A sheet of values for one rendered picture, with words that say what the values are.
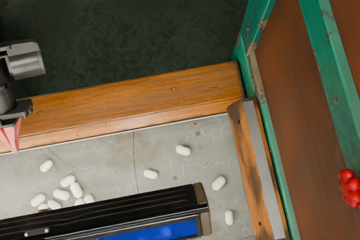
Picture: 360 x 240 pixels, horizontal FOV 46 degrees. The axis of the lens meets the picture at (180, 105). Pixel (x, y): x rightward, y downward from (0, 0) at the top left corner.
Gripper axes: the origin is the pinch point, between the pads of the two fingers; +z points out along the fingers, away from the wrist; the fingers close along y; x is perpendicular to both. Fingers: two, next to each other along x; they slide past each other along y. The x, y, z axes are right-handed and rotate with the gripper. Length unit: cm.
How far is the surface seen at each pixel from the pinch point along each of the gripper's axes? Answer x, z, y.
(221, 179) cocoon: -1.1, 15.3, 41.5
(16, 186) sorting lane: 5.2, 12.2, -4.5
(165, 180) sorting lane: 1.9, 15.2, 29.1
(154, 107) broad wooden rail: 10.7, 0.8, 29.2
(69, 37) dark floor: 107, 5, -3
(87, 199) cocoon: -0.2, 15.0, 11.5
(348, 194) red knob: -43, -10, 49
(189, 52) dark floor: 96, 17, 48
